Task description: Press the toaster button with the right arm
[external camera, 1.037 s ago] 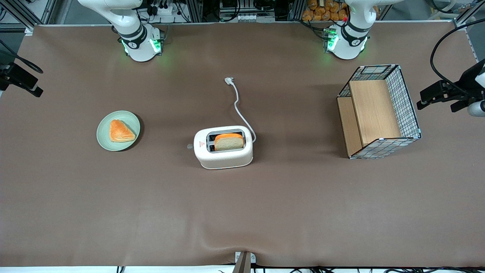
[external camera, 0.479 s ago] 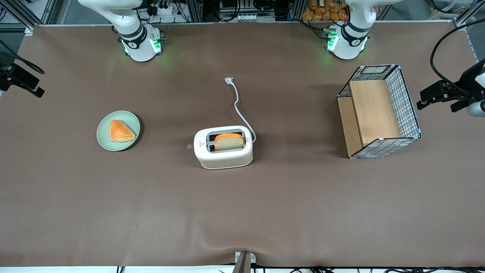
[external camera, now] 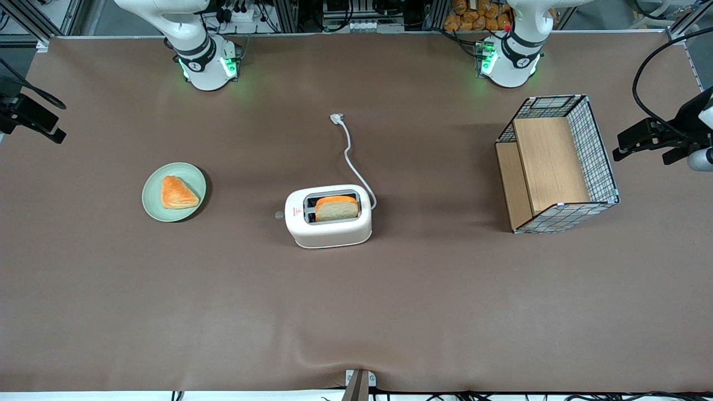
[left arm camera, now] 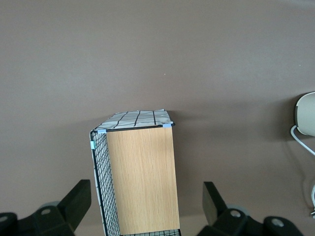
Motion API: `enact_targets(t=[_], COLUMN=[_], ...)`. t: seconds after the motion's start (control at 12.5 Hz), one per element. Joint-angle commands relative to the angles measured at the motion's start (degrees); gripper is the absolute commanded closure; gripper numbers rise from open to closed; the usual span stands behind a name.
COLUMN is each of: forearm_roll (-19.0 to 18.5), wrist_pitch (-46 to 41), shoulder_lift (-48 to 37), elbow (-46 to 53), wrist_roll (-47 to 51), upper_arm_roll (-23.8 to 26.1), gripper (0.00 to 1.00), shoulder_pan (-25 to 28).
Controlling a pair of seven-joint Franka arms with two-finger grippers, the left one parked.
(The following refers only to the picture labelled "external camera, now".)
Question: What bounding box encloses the brown table mat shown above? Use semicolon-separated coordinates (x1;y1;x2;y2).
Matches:
0;31;713;393

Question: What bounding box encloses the light wooden step shelf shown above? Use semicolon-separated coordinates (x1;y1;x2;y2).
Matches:
495;117;591;232

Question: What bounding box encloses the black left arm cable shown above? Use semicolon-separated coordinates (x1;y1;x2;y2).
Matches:
632;27;713;140

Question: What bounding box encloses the white toaster power cable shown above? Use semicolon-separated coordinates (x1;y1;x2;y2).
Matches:
330;113;378;211

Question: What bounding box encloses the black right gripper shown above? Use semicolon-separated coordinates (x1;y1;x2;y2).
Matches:
0;78;66;144

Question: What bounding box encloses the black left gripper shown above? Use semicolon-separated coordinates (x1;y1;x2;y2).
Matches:
613;86;713;162

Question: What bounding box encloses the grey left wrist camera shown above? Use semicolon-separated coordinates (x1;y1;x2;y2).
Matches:
662;144;713;172

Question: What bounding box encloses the white terminal block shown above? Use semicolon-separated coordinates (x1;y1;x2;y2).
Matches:
344;21;404;33

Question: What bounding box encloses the aluminium frame strut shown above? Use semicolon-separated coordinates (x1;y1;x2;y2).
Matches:
666;0;704;41
11;0;73;41

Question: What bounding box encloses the pale green plate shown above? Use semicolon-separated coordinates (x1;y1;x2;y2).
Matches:
141;162;207;223

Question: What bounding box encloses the white two-slot toaster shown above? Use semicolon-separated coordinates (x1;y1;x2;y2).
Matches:
284;184;373;249

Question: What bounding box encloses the white power strip with plugs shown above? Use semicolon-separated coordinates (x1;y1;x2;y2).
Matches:
214;0;265;23

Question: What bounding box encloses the triangular orange pastry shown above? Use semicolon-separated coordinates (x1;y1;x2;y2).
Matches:
161;175;201;210

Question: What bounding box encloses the bread slice orange crust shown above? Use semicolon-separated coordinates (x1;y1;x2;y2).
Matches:
314;195;360;222

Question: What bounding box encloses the pile of orange buns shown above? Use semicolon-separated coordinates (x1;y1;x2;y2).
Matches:
444;0;513;31

